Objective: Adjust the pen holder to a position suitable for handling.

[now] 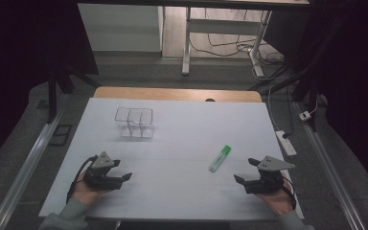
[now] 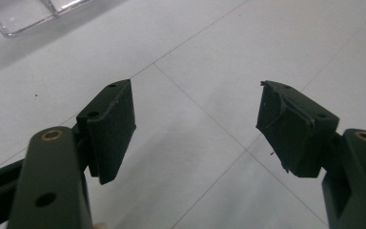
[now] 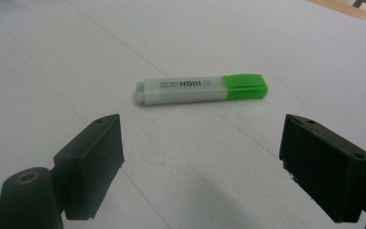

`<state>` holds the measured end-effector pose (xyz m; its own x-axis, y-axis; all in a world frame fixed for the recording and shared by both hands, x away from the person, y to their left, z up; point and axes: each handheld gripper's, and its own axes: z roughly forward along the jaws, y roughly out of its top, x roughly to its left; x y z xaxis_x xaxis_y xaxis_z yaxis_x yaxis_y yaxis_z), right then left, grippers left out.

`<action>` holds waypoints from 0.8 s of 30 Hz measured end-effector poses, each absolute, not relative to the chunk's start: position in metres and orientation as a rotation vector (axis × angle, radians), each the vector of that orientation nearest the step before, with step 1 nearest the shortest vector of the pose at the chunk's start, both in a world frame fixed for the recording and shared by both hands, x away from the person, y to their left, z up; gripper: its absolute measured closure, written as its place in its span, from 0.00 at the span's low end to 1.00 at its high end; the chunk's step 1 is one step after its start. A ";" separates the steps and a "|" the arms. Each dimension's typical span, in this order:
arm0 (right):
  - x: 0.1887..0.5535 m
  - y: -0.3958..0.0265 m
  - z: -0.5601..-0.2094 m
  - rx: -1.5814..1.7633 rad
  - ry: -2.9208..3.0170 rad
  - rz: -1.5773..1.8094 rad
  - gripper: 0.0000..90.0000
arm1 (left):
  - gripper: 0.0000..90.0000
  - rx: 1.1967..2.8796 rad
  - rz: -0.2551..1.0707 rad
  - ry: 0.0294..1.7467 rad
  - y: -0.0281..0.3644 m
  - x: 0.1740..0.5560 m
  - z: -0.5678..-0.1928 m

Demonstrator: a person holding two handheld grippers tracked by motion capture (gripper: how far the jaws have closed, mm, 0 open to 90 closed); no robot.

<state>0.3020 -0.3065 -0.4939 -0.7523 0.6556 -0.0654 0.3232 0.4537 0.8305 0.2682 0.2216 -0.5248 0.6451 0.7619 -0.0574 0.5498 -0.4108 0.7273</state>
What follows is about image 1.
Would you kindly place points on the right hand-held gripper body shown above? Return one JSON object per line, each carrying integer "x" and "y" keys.
{"x": 265, "y": 182}

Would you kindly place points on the person's right hand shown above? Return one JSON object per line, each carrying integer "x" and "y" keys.
{"x": 278, "y": 201}

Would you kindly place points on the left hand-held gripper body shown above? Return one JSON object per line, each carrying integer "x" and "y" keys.
{"x": 100, "y": 180}

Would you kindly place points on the person's left hand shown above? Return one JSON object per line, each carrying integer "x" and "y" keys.
{"x": 84, "y": 191}

